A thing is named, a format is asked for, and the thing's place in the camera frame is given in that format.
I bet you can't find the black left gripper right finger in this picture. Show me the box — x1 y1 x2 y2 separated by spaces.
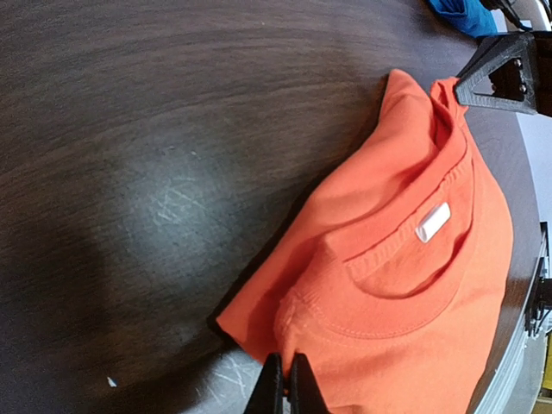
288 354 329 414

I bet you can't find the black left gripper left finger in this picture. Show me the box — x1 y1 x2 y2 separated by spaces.
243 353 284 414

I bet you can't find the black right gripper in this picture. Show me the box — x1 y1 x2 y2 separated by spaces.
455 31 551 116

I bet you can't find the blue pleated skirt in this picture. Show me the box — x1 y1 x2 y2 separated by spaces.
426 0 498 38

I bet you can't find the orange t-shirt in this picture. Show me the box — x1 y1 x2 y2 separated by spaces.
217 70 513 413

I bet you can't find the aluminium front rail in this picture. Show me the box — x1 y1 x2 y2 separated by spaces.
474 222 551 413

